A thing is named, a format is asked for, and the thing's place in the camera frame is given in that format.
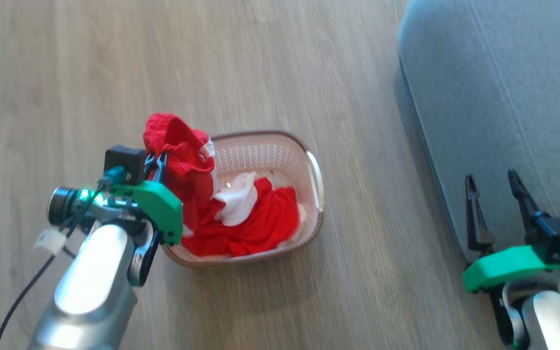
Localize grey fabric sofa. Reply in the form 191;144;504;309
398;0;560;265

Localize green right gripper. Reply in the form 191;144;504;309
463;168;560;294

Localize red smooth garment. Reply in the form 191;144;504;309
181;177;301;258

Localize white garment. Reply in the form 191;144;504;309
215;171;259;227

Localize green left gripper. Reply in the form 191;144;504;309
110;151;184;246

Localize cream laundry basket brown rim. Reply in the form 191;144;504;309
162;130;326;268

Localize white cable tag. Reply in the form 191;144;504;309
33;228;70;256

